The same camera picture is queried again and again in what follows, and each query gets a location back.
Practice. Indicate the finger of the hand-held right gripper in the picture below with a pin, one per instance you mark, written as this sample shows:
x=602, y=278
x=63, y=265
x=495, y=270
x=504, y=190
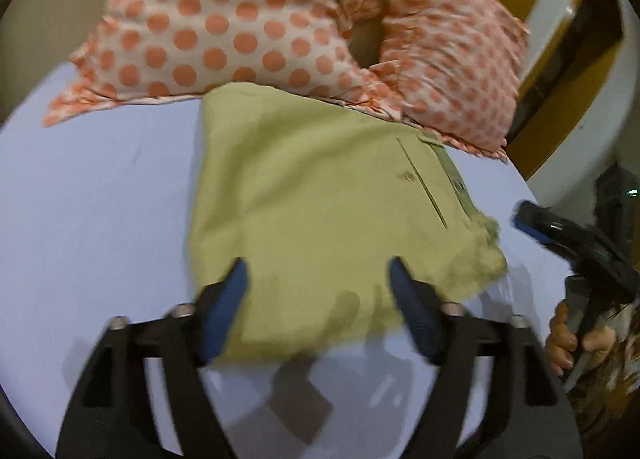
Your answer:
x=537, y=224

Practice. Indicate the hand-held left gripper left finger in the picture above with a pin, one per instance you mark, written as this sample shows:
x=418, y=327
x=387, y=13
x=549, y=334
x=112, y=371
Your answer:
x=225, y=304

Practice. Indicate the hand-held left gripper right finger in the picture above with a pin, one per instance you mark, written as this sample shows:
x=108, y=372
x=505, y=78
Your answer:
x=415, y=306

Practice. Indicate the khaki green pants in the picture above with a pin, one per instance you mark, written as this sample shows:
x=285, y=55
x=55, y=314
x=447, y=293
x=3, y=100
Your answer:
x=325, y=219

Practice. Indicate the person's right hand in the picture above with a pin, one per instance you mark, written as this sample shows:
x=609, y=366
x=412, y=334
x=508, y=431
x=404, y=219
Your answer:
x=567, y=336

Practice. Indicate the patterned brown clothing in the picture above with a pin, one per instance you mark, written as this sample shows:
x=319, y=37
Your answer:
x=610, y=389

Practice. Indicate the white plastic chair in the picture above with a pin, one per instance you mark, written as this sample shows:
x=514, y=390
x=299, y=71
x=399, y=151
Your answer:
x=575, y=64

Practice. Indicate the orange polka dot cloth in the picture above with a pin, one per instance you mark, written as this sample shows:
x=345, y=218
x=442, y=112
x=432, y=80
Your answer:
x=280, y=24

